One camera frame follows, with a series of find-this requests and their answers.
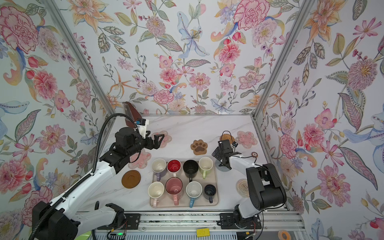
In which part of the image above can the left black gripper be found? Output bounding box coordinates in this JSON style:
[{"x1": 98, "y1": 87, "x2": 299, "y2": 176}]
[{"x1": 126, "y1": 130, "x2": 166, "y2": 158}]

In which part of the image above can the woven rattan round coaster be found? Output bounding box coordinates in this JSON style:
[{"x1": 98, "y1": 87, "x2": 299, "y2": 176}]
[{"x1": 220, "y1": 134, "x2": 235, "y2": 144}]

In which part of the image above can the grey-blue woven round coaster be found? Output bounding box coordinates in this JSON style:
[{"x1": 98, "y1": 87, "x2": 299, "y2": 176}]
[{"x1": 215, "y1": 160, "x2": 230, "y2": 172}]

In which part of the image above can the white multicolour zigzag coaster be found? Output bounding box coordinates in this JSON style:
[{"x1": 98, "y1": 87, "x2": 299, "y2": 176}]
[{"x1": 236, "y1": 179, "x2": 250, "y2": 198}]

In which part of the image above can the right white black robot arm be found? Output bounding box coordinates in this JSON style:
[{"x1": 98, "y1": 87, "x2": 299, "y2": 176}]
[{"x1": 212, "y1": 140, "x2": 287, "y2": 228}]

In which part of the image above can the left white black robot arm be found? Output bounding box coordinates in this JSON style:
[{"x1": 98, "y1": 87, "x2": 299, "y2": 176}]
[{"x1": 29, "y1": 127, "x2": 165, "y2": 240}]

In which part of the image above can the pink flower coaster back left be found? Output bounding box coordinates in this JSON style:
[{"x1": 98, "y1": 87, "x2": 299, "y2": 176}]
[{"x1": 152, "y1": 131, "x2": 172, "y2": 148}]

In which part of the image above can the pink flower coaster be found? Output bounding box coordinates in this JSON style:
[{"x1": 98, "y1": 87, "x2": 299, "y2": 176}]
[
  {"x1": 235, "y1": 131, "x2": 258, "y2": 149},
  {"x1": 128, "y1": 150, "x2": 152, "y2": 169},
  {"x1": 152, "y1": 131, "x2": 172, "y2": 148}
]

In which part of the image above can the pink flower coaster right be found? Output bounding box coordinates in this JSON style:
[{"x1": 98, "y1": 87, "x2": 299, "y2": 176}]
[{"x1": 235, "y1": 131, "x2": 258, "y2": 149}]

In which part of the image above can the pink flower coaster front left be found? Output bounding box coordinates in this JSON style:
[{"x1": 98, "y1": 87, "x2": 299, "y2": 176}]
[{"x1": 128, "y1": 150, "x2": 152, "y2": 169}]

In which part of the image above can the brown paw print coaster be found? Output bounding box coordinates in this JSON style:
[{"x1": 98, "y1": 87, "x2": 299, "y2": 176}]
[{"x1": 191, "y1": 140, "x2": 208, "y2": 156}]

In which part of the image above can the brown round cork coaster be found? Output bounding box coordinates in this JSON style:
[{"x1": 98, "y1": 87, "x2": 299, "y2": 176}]
[{"x1": 121, "y1": 170, "x2": 141, "y2": 189}]

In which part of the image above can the purple mug white inside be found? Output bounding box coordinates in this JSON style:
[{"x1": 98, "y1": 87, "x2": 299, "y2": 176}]
[{"x1": 152, "y1": 159, "x2": 168, "y2": 182}]

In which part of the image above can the red mug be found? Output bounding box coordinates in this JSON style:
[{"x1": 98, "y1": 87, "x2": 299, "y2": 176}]
[{"x1": 167, "y1": 159, "x2": 182, "y2": 177}]

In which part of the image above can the light green mug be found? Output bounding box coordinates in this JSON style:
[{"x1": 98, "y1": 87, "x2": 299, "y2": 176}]
[{"x1": 198, "y1": 157, "x2": 214, "y2": 179}]

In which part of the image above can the black mug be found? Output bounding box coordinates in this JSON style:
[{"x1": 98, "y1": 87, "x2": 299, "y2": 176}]
[{"x1": 183, "y1": 160, "x2": 199, "y2": 182}]

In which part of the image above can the brown wooden metronome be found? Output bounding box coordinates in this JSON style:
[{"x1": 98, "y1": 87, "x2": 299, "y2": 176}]
[{"x1": 123, "y1": 102, "x2": 143, "y2": 121}]

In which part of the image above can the small dark navy mug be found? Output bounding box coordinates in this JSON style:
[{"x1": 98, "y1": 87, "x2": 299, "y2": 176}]
[{"x1": 203, "y1": 184, "x2": 217, "y2": 204}]

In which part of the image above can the beige serving tray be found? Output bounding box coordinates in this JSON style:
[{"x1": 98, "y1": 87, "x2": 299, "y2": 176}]
[{"x1": 149, "y1": 167, "x2": 220, "y2": 209}]

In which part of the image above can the blue mug white inside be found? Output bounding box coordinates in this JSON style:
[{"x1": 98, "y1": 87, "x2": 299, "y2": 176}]
[{"x1": 186, "y1": 181, "x2": 203, "y2": 208}]

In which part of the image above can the yellow sticky label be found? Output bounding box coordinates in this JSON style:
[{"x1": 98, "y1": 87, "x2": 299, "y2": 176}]
[{"x1": 196, "y1": 228, "x2": 211, "y2": 238}]

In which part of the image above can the tape roll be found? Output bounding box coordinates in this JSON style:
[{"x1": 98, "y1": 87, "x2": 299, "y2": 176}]
[{"x1": 278, "y1": 230, "x2": 292, "y2": 240}]

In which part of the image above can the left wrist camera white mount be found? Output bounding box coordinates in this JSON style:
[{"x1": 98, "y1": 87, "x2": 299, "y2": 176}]
[{"x1": 136, "y1": 119, "x2": 149, "y2": 139}]

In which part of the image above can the cream mug pink handle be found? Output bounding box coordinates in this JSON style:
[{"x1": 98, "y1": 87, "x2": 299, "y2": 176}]
[{"x1": 148, "y1": 182, "x2": 165, "y2": 208}]

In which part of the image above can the black corrugated cable conduit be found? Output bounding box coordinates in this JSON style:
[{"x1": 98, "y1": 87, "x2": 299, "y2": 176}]
[{"x1": 28, "y1": 113, "x2": 136, "y2": 240}]

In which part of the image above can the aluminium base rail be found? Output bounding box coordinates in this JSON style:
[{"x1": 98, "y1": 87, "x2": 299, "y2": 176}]
[{"x1": 90, "y1": 210, "x2": 309, "y2": 240}]

